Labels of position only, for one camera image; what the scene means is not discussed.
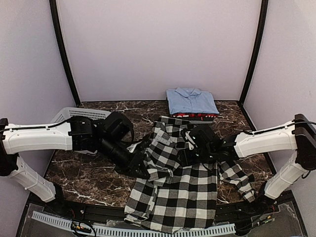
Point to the right black frame post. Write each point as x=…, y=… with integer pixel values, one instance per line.
x=255, y=52

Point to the left black frame post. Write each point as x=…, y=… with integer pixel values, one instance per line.
x=62, y=51

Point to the folded light blue shirt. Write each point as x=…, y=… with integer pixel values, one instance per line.
x=190, y=100

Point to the white slotted cable duct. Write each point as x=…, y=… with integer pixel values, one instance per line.
x=103, y=231

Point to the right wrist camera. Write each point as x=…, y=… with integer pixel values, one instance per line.
x=189, y=140

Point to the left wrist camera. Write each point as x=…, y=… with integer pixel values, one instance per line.
x=138, y=147

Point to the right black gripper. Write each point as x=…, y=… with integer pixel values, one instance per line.
x=186, y=159

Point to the folded red black shirt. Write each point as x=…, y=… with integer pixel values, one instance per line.
x=195, y=117

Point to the black frame post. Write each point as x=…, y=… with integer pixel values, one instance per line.
x=62, y=51
x=255, y=52

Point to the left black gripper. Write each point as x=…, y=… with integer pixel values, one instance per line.
x=136, y=161

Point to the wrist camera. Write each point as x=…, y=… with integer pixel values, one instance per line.
x=189, y=140
x=138, y=147

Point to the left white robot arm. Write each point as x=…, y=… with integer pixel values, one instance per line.
x=78, y=134

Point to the black front rail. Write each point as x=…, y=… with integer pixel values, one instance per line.
x=237, y=211

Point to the black white plaid shirt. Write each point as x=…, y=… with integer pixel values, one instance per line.
x=177, y=198

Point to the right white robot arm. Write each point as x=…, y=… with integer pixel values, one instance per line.
x=299, y=135

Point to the grey plastic basket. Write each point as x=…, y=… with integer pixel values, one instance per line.
x=69, y=112

